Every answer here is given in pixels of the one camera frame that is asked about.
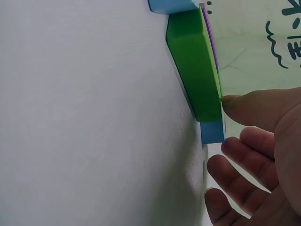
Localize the green block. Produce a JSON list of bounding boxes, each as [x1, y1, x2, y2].
[[165, 9, 223, 123]]

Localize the person's right hand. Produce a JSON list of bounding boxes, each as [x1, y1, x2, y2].
[[204, 86, 301, 226]]

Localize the thin purple strip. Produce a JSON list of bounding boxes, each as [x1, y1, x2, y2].
[[199, 2, 220, 74]]

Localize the blue block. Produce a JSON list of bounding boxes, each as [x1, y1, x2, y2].
[[147, 0, 201, 16], [200, 119, 227, 145]]

